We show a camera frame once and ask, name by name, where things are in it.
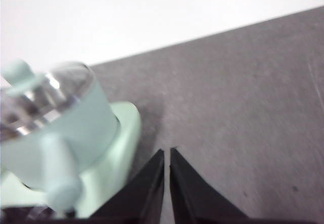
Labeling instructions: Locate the glass lid with green knob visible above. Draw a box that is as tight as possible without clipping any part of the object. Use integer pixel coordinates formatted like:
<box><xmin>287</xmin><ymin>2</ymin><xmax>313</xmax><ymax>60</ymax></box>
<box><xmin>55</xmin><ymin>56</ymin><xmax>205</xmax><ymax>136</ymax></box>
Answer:
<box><xmin>0</xmin><ymin>58</ymin><xmax>96</xmax><ymax>140</ymax></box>

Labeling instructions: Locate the green steamer pot with handle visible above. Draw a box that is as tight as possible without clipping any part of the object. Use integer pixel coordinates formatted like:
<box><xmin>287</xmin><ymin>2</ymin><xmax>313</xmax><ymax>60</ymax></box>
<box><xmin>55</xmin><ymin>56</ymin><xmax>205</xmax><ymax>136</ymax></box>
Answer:
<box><xmin>0</xmin><ymin>64</ymin><xmax>121</xmax><ymax>213</ymax></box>

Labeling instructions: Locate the green breakfast machine base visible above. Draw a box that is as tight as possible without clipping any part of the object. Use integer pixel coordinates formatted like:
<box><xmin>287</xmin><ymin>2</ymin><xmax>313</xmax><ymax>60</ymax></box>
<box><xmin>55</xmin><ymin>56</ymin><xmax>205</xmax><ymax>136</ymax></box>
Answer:
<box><xmin>0</xmin><ymin>101</ymin><xmax>142</xmax><ymax>221</ymax></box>

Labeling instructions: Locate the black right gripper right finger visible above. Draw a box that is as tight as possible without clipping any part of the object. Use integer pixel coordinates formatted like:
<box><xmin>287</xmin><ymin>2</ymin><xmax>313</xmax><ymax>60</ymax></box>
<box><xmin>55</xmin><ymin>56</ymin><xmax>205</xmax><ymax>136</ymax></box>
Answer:
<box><xmin>169</xmin><ymin>147</ymin><xmax>254</xmax><ymax>224</ymax></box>

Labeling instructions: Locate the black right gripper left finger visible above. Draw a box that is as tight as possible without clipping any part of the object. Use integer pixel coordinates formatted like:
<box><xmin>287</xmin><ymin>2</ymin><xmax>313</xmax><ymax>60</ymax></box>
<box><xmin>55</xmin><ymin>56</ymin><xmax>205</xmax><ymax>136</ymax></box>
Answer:
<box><xmin>90</xmin><ymin>149</ymin><xmax>166</xmax><ymax>224</ymax></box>

